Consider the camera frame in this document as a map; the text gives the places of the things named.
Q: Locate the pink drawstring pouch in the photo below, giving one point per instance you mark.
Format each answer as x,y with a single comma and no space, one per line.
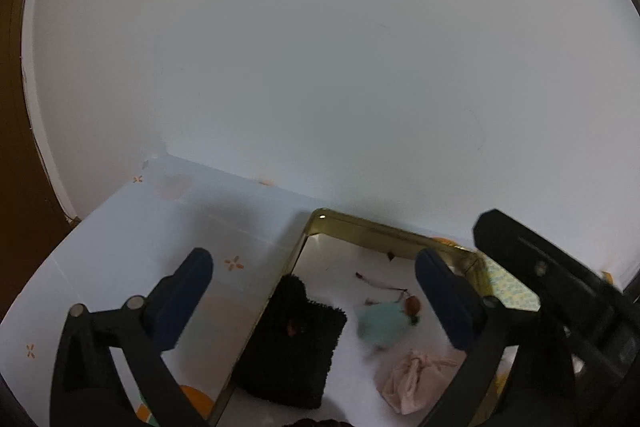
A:
416,382

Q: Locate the gold rectangular tin box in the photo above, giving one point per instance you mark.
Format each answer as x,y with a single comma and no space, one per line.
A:
344,261

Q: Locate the dark purple scrunchie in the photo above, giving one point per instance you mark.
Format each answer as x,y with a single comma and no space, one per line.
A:
310,422

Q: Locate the persimmon print tablecloth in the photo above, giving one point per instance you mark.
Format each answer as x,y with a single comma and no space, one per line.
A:
145,230

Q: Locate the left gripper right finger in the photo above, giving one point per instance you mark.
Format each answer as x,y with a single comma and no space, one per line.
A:
540,389

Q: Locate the yellow patterned tissue pack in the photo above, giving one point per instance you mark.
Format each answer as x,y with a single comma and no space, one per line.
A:
508,289

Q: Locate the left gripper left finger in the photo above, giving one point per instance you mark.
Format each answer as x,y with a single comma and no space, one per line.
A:
86,389

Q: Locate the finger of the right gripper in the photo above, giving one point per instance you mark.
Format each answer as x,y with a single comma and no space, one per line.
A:
566,288

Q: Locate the black fuzzy cloth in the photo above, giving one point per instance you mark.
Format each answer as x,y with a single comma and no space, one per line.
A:
289,355

